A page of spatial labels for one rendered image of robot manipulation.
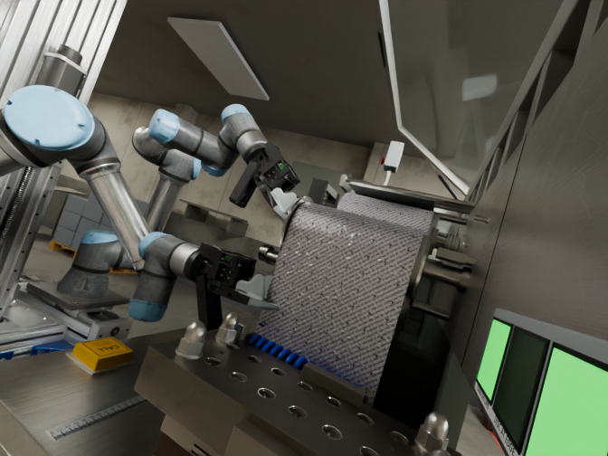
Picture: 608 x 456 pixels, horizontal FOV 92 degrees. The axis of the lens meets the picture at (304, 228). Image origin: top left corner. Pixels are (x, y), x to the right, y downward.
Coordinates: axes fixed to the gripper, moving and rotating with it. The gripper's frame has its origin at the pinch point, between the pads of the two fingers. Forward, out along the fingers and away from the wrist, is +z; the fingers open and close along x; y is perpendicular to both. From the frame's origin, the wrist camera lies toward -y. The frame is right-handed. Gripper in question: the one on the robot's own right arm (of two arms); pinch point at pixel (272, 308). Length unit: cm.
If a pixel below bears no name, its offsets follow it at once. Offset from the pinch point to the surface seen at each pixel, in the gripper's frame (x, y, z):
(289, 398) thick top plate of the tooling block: -13.6, -6.1, 12.3
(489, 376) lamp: -24.9, 8.1, 29.3
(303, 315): -0.3, 1.2, 6.3
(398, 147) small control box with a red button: 58, 60, 2
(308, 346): -0.2, -3.5, 8.8
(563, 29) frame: -10, 49, 31
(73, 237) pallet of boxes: 223, -79, -451
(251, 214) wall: 352, 37, -252
